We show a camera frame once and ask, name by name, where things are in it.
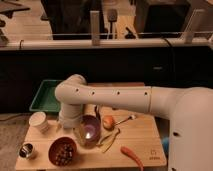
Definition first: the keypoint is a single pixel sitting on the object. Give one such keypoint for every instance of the dark red grape bunch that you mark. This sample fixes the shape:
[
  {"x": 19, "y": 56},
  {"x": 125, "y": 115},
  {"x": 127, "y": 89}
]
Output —
[{"x": 64, "y": 155}]

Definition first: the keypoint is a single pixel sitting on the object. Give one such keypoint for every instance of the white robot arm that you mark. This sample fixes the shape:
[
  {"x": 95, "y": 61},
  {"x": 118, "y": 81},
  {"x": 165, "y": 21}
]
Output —
[{"x": 189, "y": 110}]

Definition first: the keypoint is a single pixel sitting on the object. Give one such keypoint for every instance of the purple bowl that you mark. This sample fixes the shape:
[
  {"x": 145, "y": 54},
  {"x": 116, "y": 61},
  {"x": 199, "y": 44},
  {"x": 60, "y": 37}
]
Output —
[{"x": 88, "y": 132}]

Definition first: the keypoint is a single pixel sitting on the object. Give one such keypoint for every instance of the red bowl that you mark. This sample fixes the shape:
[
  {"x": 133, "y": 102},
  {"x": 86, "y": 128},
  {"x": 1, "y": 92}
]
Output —
[{"x": 57, "y": 144}]

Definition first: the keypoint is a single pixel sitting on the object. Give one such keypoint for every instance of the red yellow apple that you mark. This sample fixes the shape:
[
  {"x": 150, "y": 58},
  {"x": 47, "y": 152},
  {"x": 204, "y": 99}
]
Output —
[{"x": 108, "y": 122}]

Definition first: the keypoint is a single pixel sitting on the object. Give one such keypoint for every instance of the white tipped brush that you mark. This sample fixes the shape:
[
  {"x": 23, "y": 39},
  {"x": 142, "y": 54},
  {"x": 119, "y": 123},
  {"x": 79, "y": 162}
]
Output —
[{"x": 131, "y": 117}]

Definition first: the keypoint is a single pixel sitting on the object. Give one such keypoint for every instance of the yellow banana peel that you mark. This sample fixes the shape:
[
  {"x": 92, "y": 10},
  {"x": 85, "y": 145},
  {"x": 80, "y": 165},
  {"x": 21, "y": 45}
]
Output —
[{"x": 106, "y": 141}]

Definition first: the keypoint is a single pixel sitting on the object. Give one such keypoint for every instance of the green plastic tray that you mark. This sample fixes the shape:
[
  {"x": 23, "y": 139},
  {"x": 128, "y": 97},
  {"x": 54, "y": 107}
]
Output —
[{"x": 45, "y": 100}]

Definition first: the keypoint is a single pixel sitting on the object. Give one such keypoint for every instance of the orange carrot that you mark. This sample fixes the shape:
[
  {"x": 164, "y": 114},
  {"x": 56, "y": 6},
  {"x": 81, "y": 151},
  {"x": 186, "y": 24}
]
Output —
[{"x": 126, "y": 151}]

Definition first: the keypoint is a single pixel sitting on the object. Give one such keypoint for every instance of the white paper cup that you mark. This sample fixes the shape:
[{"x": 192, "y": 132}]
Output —
[{"x": 39, "y": 121}]

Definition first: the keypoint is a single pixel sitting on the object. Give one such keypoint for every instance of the black office chair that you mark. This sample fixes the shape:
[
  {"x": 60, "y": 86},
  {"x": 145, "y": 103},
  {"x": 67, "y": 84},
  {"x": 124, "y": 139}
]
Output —
[{"x": 70, "y": 19}]

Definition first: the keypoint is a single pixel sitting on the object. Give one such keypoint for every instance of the blue object beside table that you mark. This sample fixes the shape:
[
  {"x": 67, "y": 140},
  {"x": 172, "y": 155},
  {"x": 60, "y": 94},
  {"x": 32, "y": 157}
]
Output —
[{"x": 165, "y": 144}]

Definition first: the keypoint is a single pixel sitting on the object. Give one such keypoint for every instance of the small metal cup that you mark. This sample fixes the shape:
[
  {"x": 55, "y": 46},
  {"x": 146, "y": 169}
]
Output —
[{"x": 27, "y": 151}]

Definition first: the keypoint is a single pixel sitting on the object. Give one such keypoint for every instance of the black handled tool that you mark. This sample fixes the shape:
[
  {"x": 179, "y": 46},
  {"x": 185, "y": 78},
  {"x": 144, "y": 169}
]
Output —
[{"x": 97, "y": 112}]

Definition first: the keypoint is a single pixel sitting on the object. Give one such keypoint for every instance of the white post left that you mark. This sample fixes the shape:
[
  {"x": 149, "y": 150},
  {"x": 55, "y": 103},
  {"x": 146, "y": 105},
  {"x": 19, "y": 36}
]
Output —
[{"x": 95, "y": 28}]

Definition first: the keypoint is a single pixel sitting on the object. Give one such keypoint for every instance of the white post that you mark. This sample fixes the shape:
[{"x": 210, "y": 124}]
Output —
[
  {"x": 192, "y": 25},
  {"x": 95, "y": 28}
]

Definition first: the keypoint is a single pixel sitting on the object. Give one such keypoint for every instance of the white post right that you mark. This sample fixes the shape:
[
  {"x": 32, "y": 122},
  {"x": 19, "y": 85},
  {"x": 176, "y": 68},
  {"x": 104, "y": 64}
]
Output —
[{"x": 192, "y": 25}]

